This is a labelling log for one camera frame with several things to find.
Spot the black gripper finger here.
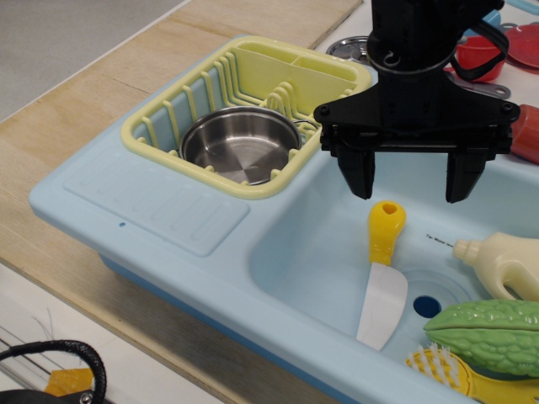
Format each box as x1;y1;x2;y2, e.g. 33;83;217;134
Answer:
446;152;487;204
337;147;376;199

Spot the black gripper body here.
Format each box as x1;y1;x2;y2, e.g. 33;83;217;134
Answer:
314;72;520;160

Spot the yellow handled toy knife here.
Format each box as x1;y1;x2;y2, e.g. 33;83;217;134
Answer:
356;200;408;351

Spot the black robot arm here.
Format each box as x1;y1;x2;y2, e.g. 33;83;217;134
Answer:
314;1;520;203

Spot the silver pot lid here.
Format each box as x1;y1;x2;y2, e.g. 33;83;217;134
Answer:
326;35;370;66

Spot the stainless steel pot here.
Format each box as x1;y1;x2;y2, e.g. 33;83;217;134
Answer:
179;106;315;185

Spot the red toy measuring cup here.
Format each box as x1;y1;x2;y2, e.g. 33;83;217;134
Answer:
455;35;504;82

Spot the cream toy detergent bottle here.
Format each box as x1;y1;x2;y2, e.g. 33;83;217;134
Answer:
452;232;538;301

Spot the yellow dish drying rack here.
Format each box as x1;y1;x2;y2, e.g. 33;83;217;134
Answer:
120;36;372;199

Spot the blue toy cup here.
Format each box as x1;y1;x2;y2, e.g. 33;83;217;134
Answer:
483;10;502;26

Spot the red toy plate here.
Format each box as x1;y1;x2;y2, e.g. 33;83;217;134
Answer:
503;24;538;69

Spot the green toy bitter gourd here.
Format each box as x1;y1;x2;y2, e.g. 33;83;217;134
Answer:
424;300;538;378

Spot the yellow dish brush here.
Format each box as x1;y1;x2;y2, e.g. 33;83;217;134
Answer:
405;343;538;404

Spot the yellow tape piece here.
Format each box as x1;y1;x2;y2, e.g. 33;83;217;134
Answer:
44;368;93;397

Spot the grey toy utensil handle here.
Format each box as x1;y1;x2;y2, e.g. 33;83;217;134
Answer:
446;72;511;100

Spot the black braided cable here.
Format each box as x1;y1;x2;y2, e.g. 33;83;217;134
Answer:
0;339;108;404

